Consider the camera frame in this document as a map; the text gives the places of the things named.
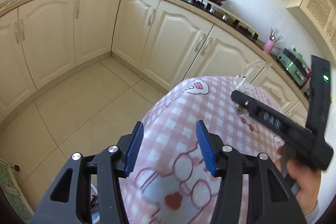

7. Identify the clear plastic wrapper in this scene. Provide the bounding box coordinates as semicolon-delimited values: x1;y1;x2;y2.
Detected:
234;59;271;94

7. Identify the light blue trash bin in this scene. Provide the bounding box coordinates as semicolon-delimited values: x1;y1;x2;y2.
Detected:
91;183;100;224

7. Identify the person right hand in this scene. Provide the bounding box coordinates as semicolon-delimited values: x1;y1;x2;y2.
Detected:
286;159;321;216

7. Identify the pink checkered tablecloth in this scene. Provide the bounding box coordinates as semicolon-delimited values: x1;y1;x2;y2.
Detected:
120;76;283;223

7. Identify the green toaster appliance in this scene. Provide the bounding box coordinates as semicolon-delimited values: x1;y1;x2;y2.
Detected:
277;47;311;88

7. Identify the pink utensil cup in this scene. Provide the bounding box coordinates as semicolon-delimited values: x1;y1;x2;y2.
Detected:
262;28;283;54

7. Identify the white rolling cabinet cart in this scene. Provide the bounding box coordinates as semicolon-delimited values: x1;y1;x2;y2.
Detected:
1;159;34;223

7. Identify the gas stove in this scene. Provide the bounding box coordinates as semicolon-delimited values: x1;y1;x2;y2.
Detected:
181;0;259;43

